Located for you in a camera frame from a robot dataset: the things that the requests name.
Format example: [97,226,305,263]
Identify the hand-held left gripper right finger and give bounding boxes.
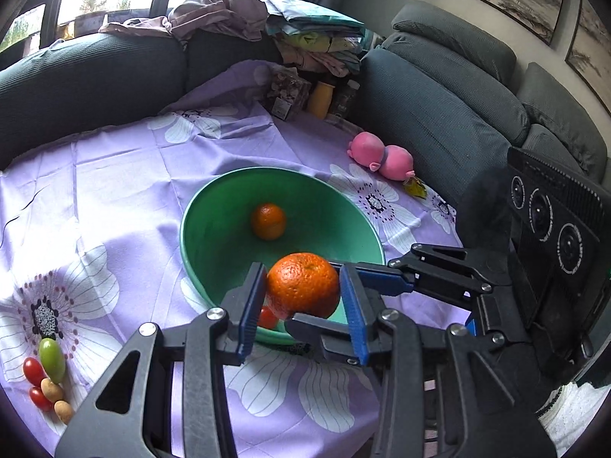
[339,264,559,458]

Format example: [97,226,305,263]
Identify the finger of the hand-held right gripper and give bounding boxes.
[334,243,495,307]
[285,313,358,367]

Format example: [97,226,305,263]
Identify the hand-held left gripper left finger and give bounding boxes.
[55,261,268,458]

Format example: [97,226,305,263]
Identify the large orange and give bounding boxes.
[265,252,341,320]

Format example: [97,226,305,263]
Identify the green bowl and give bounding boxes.
[179,167,386,347]

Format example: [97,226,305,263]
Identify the small orange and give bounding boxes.
[251,203,288,241]

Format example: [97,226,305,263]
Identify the yellow green wrapper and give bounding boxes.
[404,176,428,200]

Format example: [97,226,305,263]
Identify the pink plush toy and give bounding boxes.
[347,131,415,181]

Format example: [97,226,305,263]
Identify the purple floral cloth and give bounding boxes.
[0,60,478,458]

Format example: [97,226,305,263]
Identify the dark grey sofa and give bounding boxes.
[0,0,611,230]

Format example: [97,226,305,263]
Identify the dark bottle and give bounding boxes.
[329,79,362,120]

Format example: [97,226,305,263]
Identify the white lace cloth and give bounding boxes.
[538,382,603,455]

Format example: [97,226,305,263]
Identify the yellow bottle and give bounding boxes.
[306,81,336,119]

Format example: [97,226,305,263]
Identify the green oval fruit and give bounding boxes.
[39,338,66,384]

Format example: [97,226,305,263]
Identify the patterned gift box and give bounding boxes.
[265,68,313,121]

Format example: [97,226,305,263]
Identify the pink folded cloth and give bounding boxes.
[276,40,364,78]

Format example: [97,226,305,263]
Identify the yellow green folded cloth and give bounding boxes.
[285,31,364,54]

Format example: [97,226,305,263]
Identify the teal folded cloth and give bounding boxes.
[260,0,367,35]

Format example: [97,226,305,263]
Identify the mauve crumpled garment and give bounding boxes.
[99,0,269,45]

